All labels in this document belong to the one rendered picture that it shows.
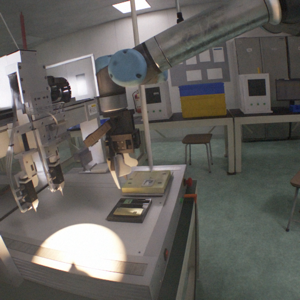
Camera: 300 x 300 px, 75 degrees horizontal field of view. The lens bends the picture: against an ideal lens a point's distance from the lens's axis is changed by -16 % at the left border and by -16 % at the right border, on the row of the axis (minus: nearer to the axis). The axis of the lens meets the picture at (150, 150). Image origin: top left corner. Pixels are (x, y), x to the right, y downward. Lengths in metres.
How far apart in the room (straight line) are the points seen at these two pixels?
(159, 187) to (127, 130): 0.28
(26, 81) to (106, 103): 0.23
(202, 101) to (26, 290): 2.76
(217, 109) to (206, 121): 0.27
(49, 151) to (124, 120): 0.23
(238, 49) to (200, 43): 3.85
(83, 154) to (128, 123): 0.57
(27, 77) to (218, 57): 4.24
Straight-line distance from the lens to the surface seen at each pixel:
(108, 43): 5.16
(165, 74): 0.57
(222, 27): 0.45
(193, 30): 0.44
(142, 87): 1.12
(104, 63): 0.60
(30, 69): 0.67
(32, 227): 0.84
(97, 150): 1.21
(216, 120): 2.85
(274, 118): 2.97
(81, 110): 1.05
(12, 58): 0.69
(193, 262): 1.47
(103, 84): 0.60
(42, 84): 0.70
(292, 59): 4.52
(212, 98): 3.00
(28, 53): 0.70
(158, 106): 3.12
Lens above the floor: 1.25
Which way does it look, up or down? 16 degrees down
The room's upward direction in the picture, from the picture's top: 8 degrees counter-clockwise
